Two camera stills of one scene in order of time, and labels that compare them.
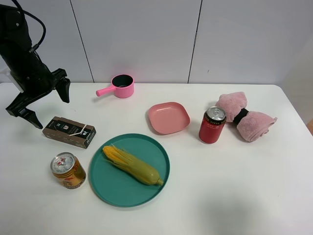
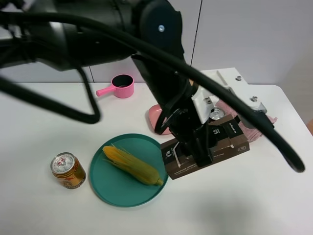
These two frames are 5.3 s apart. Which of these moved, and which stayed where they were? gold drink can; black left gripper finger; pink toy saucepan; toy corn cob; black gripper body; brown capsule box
Moved: black gripper body; brown capsule box; black left gripper finger
Stayed: toy corn cob; pink toy saucepan; gold drink can
